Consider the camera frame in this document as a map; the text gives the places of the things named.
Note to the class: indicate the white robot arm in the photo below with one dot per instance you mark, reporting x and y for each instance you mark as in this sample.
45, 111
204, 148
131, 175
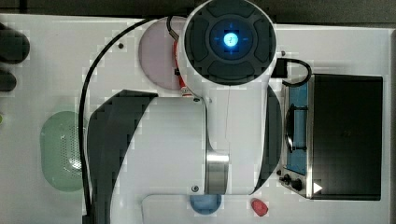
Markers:
220, 140

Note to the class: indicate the blue cup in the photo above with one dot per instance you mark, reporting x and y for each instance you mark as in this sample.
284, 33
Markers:
205, 204

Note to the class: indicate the red felt strawberry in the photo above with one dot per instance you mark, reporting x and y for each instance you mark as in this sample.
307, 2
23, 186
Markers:
259, 207

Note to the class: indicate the black toaster oven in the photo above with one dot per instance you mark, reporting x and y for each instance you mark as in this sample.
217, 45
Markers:
332, 140

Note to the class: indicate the green perforated basket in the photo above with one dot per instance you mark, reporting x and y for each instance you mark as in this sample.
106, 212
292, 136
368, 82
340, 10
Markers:
60, 157

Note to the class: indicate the black cylinder object lower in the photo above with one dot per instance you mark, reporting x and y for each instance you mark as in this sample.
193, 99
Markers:
8, 81

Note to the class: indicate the black cylinder object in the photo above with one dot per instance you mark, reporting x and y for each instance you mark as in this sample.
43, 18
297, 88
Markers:
14, 46
8, 81

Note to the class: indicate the black cylinder object upper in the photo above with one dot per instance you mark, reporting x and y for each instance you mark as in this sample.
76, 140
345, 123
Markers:
14, 46

